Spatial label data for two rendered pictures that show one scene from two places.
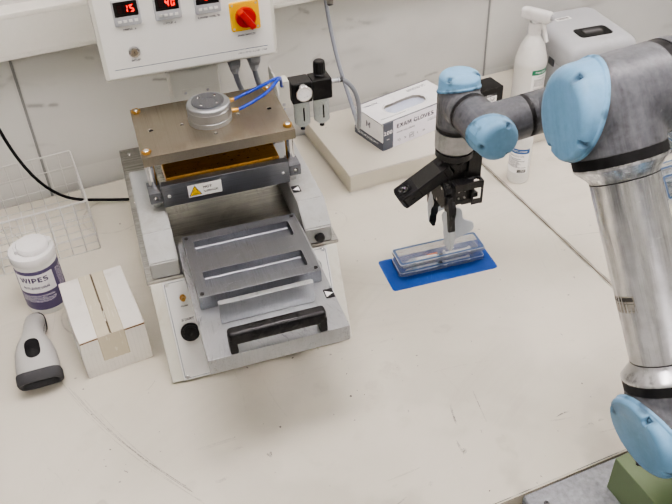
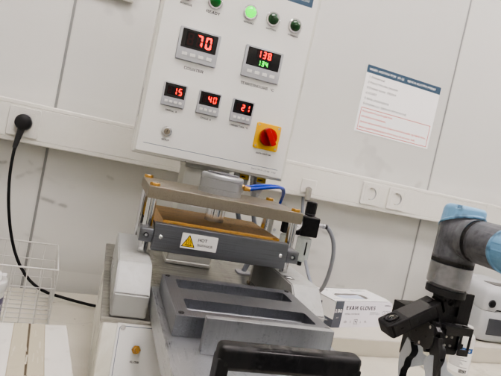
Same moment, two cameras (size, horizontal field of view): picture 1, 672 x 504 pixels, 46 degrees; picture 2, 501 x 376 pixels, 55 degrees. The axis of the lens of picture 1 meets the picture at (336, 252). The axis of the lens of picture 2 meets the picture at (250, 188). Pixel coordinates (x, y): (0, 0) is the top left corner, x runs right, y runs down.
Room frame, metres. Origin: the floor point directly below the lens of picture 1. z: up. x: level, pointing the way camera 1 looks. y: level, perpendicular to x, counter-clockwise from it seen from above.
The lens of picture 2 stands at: (0.39, 0.17, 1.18)
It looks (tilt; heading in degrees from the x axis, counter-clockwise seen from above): 3 degrees down; 0
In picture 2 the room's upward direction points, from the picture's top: 12 degrees clockwise
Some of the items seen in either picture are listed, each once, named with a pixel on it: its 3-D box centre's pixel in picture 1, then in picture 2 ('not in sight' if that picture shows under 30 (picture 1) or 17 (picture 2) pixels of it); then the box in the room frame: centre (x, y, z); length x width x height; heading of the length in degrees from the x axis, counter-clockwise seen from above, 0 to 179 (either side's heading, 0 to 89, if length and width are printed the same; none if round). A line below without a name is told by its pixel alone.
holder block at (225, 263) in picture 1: (250, 258); (239, 309); (1.03, 0.14, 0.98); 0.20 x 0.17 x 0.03; 106
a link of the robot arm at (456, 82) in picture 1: (458, 101); (460, 235); (1.27, -0.23, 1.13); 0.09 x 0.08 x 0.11; 17
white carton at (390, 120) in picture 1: (405, 114); (348, 306); (1.76, -0.19, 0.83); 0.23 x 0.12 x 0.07; 123
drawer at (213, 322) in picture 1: (257, 281); (247, 331); (0.98, 0.13, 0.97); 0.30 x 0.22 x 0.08; 16
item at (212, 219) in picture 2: (217, 139); (218, 217); (1.28, 0.21, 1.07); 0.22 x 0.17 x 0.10; 106
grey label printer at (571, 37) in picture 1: (578, 54); (482, 305); (1.94, -0.66, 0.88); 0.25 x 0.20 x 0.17; 15
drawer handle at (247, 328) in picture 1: (277, 328); (288, 368); (0.85, 0.09, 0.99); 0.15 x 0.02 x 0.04; 106
